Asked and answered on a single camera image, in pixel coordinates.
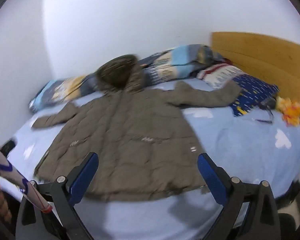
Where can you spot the yellow orange plush toy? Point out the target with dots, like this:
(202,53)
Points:
(290,112)

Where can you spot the patchwork printed quilt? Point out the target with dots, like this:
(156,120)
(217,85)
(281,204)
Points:
(170,65)

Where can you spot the person's left hand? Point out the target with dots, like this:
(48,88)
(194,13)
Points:
(0,205)

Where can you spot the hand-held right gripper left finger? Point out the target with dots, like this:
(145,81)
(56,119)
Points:
(83,177)

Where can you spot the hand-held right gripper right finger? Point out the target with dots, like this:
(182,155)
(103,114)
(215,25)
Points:
(211,177)

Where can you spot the striped and star print pillow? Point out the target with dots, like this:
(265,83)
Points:
(250,90)

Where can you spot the wooden headboard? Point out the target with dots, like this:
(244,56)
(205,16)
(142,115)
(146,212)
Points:
(265,55)

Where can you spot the olive quilted hooded jacket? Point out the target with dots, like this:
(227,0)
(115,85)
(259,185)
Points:
(130,135)

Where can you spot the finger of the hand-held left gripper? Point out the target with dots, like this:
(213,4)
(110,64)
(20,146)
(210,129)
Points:
(8,146)

